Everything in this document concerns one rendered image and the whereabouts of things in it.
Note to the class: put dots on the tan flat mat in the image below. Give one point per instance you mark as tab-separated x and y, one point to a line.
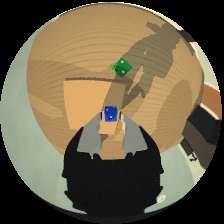
86	98

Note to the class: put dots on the blue die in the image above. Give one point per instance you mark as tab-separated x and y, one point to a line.
110	113

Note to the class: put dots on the green die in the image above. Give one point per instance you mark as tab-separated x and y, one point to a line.
121	67

